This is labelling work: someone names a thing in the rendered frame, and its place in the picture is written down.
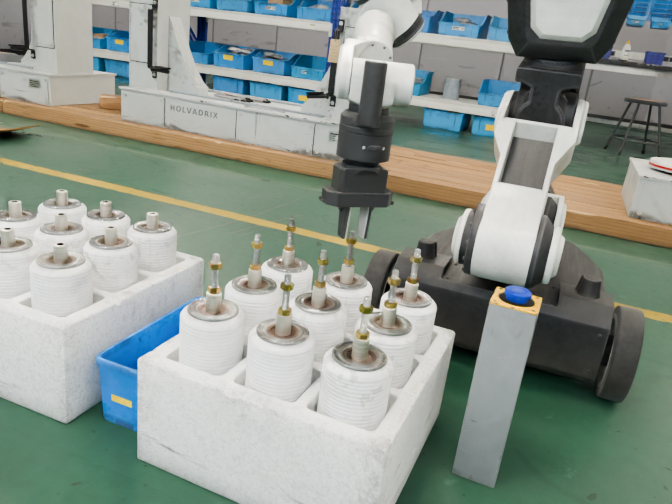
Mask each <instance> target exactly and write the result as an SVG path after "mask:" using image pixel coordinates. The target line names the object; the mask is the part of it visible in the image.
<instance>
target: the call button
mask: <svg viewBox="0 0 672 504"><path fill-rule="evenodd" d="M504 294H505V295H506V298H507V299H508V300H509V301H511V302H514V303H519V304H525V303H527V302H528V301H529V300H531V298H532V293H531V292H530V291H529V290H528V289H526V288H524V287H520V286H513V285H512V286H507V287H505V291H504Z"/></svg>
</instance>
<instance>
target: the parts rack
mask: <svg viewBox="0 0 672 504"><path fill-rule="evenodd" d="M349 1H350V0H347V1H346V3H345V0H333V1H332V11H331V21H330V22H323V21H314V20H306V19H297V18H288V17H279V16H270V15H261V14H252V13H243V12H234V11H225V10H217V9H208V8H199V7H190V16H194V17H197V38H196V36H195V34H194V32H193V30H192V28H191V27H190V32H191V34H192V36H193V38H194V39H195V41H207V31H208V20H209V18H211V19H220V20H228V21H236V22H245V23H253V24H262V25H270V26H279V27H287V28H296V29H304V30H313V31H321V32H329V35H328V37H329V40H328V50H327V59H326V69H325V74H326V73H327V71H328V69H329V67H330V65H331V62H328V55H329V48H330V41H331V39H333V37H334V30H335V29H336V28H338V22H339V19H340V15H341V6H342V7H347V5H348V3H349ZM92 4H93V5H101V6H110V7H118V8H127V9H129V0H92ZM336 30H337V29H336ZM190 32H189V38H190V39H191V40H193V38H192V36H191V34H190ZM411 42H414V43H423V44H431V45H439V46H448V47H456V48H465V49H473V50H482V51H490V52H499V53H507V54H515V53H514V50H513V48H512V46H511V44H510V42H502V41H493V40H484V39H475V38H466V37H457V36H448V35H439V34H430V33H421V32H420V33H419V34H418V35H417V36H416V37H415V38H414V39H413V40H412V41H411ZM93 56H94V57H101V58H108V59H114V60H121V61H127V62H129V53H124V52H117V51H110V50H108V49H96V48H93ZM195 65H196V67H197V70H198V72H199V74H200V76H201V78H202V80H203V82H204V83H205V82H206V74H212V75H219V76H225V77H232V78H238V79H245V80H251V81H258V82H265V83H271V84H278V85H284V86H291V87H297V88H304V89H310V90H316V89H317V88H318V86H319V84H320V83H321V81H314V80H307V79H300V78H294V77H292V76H279V75H273V74H266V73H259V72H253V70H238V69H231V68H224V67H217V66H214V65H205V64H199V63H195ZM442 97H443V95H437V94H430V93H428V94H426V95H421V96H414V95H412V99H411V102H410V105H415V106H421V107H428V108H435V109H441V110H448V111H454V112H461V113H467V114H474V115H480V116H487V117H493V118H496V114H497V111H498V109H499V108H497V107H490V106H483V105H478V100H471V99H464V98H459V99H458V100H459V101H454V100H447V99H442Z"/></svg>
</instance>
